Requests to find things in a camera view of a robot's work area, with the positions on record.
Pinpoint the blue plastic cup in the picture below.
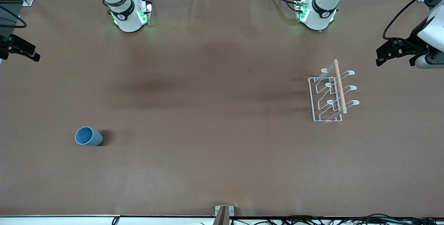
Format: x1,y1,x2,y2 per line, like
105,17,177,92
75,126,103,146

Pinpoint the brown table mat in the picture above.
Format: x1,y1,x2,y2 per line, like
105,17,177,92
0,0,444,217

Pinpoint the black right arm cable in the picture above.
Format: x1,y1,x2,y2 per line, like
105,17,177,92
0,6,27,29

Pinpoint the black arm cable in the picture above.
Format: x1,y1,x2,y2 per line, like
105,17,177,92
383,0,444,40
0,6,27,29

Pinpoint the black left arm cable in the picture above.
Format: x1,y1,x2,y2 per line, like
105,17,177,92
383,0,444,40

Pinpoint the white wire cup holder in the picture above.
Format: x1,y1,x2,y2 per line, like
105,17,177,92
307,59,360,123

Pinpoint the metal camera bracket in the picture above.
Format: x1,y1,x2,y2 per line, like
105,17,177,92
214,205,235,225

